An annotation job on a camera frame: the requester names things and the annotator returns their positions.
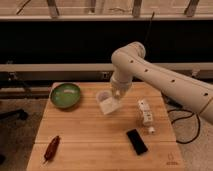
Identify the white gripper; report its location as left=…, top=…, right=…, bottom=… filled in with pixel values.
left=110, top=76, right=132, bottom=100

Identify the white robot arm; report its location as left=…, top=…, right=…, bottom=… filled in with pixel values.
left=110, top=42, right=213, bottom=125

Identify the white ceramic cup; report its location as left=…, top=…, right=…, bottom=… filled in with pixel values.
left=96, top=90, right=111, bottom=107

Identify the black phone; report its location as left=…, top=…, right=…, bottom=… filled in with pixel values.
left=127, top=129, right=148, bottom=155

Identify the green bowl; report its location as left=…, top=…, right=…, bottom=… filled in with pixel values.
left=50, top=83, right=81, bottom=109

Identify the black office chair base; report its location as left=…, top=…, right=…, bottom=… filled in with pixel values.
left=0, top=109, right=29, bottom=121

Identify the black cable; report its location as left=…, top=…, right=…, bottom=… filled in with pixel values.
left=162, top=94, right=202, bottom=145

